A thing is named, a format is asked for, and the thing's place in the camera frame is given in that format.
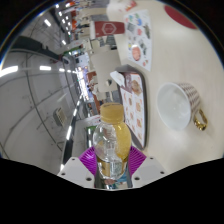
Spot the white striped mug gold handle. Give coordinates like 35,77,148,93
155,81,208,132

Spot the flat round red coaster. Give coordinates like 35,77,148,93
163,4,198,30

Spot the clear bottle with yellow drink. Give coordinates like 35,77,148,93
92,102,132,189

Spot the colourful printed flyer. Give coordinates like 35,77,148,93
123,8,153,72

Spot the white crumpled napkin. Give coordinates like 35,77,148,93
109,70,126,88

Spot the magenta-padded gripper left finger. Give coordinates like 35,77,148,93
57,145,99,189

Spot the red paper cup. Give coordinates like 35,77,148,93
89,20,126,39

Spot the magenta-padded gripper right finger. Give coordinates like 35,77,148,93
125,145,167,189

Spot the beige plywood chair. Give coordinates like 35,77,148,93
89,45,122,78

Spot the ceiling air conditioner unit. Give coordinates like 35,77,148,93
53,107,69,128

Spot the red ketchup packet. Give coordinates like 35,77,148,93
125,0,138,12

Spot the dark tray with paper liner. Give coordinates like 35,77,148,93
114,70,149,151

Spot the group of ceiling lights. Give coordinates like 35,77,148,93
0,3,88,168

